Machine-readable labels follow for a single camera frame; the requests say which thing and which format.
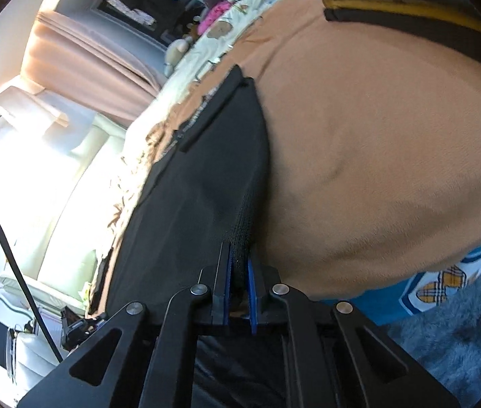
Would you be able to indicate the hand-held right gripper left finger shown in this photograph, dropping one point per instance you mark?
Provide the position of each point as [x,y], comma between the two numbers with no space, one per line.
[226,293]

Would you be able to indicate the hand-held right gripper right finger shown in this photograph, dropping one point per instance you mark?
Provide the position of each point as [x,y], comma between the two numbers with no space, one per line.
[252,306]

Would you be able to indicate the black long-sleeved shirt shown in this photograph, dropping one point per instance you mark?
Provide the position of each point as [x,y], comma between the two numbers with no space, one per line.
[198,187]

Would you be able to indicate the cream padded headboard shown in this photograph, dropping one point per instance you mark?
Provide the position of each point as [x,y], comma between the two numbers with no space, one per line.
[75,204]

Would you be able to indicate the grey fluffy rug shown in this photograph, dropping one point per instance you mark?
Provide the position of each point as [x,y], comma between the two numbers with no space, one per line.
[457,348]

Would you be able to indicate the white plush toy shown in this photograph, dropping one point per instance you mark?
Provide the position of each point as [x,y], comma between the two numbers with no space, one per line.
[179,53]

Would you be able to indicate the pink curtain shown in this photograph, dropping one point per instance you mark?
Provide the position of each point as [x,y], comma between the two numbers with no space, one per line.
[96,63]

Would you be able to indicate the bear print cream pillow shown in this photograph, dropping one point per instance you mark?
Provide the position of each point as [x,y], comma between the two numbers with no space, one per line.
[232,21]

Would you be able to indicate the pink plush toy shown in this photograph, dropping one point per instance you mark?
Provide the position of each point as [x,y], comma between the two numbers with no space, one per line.
[215,15]

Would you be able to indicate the floral hanging garment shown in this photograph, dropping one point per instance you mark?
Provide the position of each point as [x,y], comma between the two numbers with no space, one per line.
[130,8]

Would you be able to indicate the dark window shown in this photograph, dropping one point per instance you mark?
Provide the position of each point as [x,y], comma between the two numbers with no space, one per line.
[147,0]

